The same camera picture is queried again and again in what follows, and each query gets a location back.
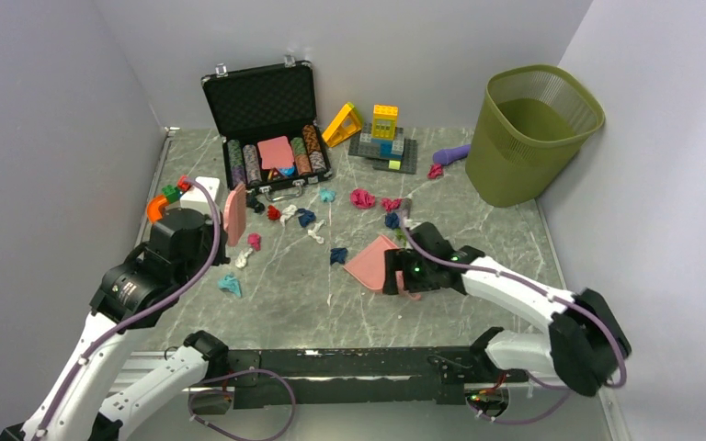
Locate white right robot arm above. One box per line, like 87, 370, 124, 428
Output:
381, 222, 632, 397

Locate white paper scrap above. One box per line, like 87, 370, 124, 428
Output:
307, 220, 326, 244
234, 247, 255, 269
279, 204, 298, 227

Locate light blue paper scrap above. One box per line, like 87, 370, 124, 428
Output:
319, 188, 336, 203

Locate yellow triangular toy block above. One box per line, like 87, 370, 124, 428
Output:
323, 102, 363, 148

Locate dark blue paper scrap centre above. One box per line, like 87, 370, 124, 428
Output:
384, 211, 400, 230

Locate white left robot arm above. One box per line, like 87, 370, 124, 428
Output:
0, 209, 230, 440

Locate black paper scrap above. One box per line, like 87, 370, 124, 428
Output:
245, 194, 266, 214

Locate purple cylindrical toy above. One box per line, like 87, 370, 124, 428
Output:
432, 144, 471, 166

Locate dark blue scrap left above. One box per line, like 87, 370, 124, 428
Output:
297, 209, 316, 228

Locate green mesh waste bin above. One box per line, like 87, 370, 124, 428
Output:
465, 64, 605, 208

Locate white paper scrap lower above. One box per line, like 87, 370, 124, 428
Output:
307, 220, 326, 244

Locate magenta paper scrap centre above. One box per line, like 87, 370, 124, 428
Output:
381, 198, 403, 213

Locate green blue toy bricks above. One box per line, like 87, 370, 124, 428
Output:
161, 185, 185, 204

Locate magenta paper scrap near bin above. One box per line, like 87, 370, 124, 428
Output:
427, 164, 444, 180

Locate toy brick tower on baseplate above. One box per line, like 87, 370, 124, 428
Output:
347, 104, 417, 175

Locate white paper scrap upper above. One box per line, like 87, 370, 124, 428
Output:
279, 204, 298, 227

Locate red paper scrap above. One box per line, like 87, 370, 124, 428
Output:
267, 205, 281, 221

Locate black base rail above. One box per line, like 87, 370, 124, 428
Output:
191, 345, 506, 410

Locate large magenta paper scrap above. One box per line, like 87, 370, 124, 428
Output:
349, 188, 376, 209

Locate pink hand brush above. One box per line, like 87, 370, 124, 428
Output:
222, 183, 247, 247

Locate pink dustpan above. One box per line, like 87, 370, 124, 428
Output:
343, 234, 399, 294

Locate teal paper scrap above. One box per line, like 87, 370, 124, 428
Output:
217, 273, 242, 299

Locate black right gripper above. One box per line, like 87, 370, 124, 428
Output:
381, 247, 438, 295

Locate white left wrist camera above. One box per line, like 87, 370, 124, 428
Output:
179, 176, 222, 216

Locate black poker chip case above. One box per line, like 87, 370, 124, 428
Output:
200, 55, 334, 202

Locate white paper scrap left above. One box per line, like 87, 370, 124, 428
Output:
234, 247, 255, 269

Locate small pink paper scrap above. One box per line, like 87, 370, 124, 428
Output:
247, 232, 262, 252

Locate orange horseshoe toy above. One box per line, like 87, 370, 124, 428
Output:
145, 194, 172, 224

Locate dark blue scrap by dustpan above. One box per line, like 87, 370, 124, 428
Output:
329, 247, 348, 266

